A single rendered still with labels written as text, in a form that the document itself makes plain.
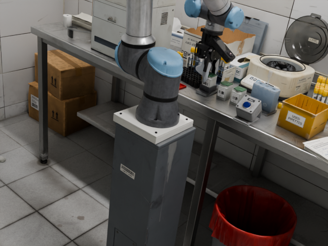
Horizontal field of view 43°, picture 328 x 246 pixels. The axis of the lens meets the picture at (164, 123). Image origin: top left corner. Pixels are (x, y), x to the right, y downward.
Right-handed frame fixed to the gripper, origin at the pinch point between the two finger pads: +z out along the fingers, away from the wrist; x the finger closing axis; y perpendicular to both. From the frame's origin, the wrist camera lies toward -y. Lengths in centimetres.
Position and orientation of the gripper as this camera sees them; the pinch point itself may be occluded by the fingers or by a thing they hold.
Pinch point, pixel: (209, 78)
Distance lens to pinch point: 174.4
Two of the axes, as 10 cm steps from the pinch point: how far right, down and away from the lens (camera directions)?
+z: -1.2, 8.8, 4.7
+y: -7.5, -3.9, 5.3
